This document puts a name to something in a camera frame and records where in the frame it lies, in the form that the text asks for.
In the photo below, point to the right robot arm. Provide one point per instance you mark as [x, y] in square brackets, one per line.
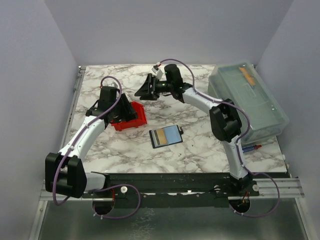
[224, 118]

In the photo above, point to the green plastic storage box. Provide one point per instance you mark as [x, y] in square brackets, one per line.
[267, 118]

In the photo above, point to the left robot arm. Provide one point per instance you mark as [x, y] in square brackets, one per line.
[64, 170]

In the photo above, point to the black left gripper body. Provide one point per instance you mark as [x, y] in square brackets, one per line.
[123, 110]

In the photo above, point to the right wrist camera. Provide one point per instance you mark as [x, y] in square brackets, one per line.
[157, 71]

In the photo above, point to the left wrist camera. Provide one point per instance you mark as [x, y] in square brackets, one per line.
[114, 84]

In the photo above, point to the red plastic bin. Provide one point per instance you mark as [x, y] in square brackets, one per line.
[135, 118]

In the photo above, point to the black leather card holder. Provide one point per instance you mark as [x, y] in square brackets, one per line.
[173, 135]

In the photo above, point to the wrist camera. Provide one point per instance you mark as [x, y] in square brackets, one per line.
[114, 84]
[157, 71]

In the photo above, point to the aluminium rail frame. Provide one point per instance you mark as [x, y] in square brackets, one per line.
[280, 187]

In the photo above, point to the small blue object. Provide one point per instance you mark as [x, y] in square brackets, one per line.
[251, 148]

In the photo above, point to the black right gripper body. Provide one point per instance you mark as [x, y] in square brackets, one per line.
[164, 87]

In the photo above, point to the orange tool inside box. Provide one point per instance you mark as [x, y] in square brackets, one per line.
[247, 76]

